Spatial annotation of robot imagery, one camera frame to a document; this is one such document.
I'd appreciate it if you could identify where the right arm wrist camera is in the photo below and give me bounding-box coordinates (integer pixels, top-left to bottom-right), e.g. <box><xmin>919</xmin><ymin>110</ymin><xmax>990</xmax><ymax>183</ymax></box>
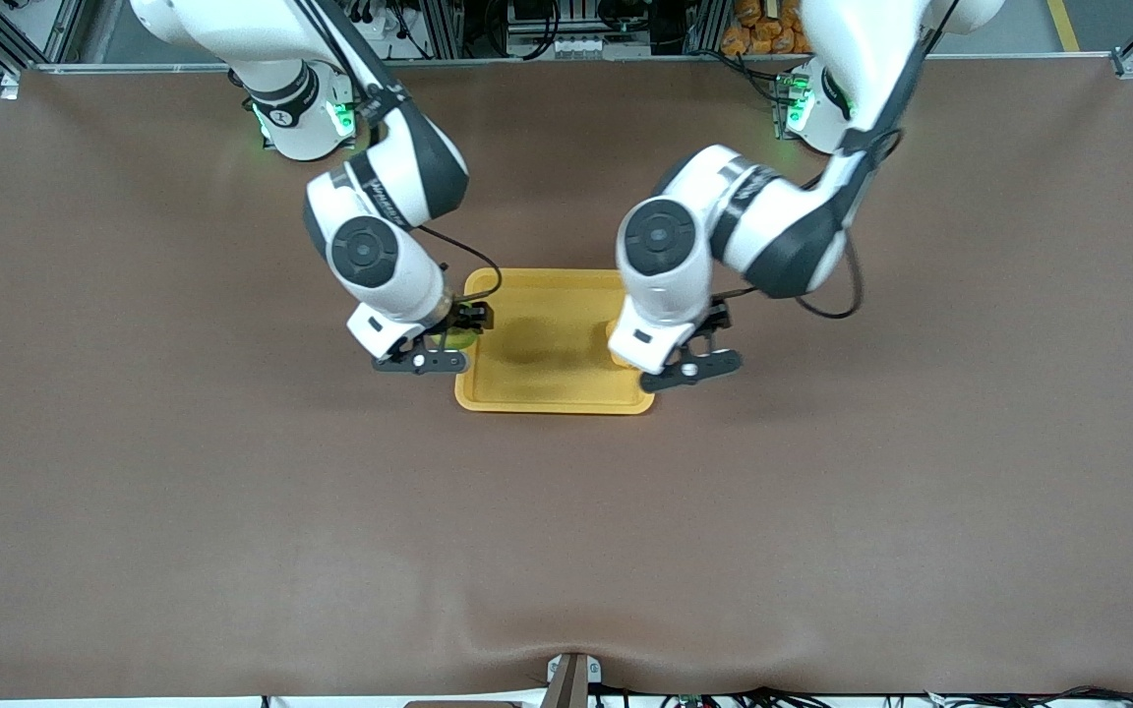
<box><xmin>373</xmin><ymin>347</ymin><xmax>470</xmax><ymax>377</ymax></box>

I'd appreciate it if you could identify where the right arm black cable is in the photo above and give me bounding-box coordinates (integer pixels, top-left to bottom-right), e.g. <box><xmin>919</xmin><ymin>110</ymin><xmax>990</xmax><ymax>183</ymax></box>
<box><xmin>296</xmin><ymin>0</ymin><xmax>504</xmax><ymax>304</ymax></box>

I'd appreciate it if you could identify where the yellow plastic tray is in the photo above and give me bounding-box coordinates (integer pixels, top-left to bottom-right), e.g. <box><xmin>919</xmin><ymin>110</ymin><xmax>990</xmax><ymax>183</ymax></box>
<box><xmin>454</xmin><ymin>267</ymin><xmax>656</xmax><ymax>416</ymax></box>

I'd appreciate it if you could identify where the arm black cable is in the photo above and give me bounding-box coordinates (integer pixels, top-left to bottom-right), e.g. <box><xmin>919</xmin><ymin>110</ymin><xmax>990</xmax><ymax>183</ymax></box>
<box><xmin>296</xmin><ymin>0</ymin><xmax>504</xmax><ymax>304</ymax></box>
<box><xmin>714</xmin><ymin>0</ymin><xmax>961</xmax><ymax>321</ymax></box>

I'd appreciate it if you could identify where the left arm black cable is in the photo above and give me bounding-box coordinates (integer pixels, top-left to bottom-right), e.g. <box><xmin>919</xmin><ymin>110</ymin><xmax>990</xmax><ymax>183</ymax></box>
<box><xmin>714</xmin><ymin>0</ymin><xmax>961</xmax><ymax>321</ymax></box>

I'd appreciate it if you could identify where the brown table mat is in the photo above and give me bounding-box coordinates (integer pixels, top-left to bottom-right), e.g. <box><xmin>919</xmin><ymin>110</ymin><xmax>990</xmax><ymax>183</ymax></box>
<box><xmin>0</xmin><ymin>54</ymin><xmax>1133</xmax><ymax>701</ymax></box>

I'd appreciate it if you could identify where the white power strip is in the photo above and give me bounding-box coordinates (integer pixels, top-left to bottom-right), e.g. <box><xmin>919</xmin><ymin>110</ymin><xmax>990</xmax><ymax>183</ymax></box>
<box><xmin>350</xmin><ymin>0</ymin><xmax>430</xmax><ymax>45</ymax></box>

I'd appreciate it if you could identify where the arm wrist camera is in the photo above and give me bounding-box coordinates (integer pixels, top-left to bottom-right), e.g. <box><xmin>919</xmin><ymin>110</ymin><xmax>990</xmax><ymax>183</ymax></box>
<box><xmin>373</xmin><ymin>347</ymin><xmax>470</xmax><ymax>377</ymax></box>
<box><xmin>640</xmin><ymin>349</ymin><xmax>744</xmax><ymax>394</ymax></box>

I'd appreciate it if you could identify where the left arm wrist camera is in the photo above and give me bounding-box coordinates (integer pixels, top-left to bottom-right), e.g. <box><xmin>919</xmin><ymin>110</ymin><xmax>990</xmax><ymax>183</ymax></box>
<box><xmin>640</xmin><ymin>349</ymin><xmax>744</xmax><ymax>394</ymax></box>

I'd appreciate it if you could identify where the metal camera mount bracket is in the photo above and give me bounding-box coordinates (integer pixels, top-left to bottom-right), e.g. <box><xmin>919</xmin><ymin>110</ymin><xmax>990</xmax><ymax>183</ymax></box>
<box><xmin>545</xmin><ymin>652</ymin><xmax>603</xmax><ymax>708</ymax></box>

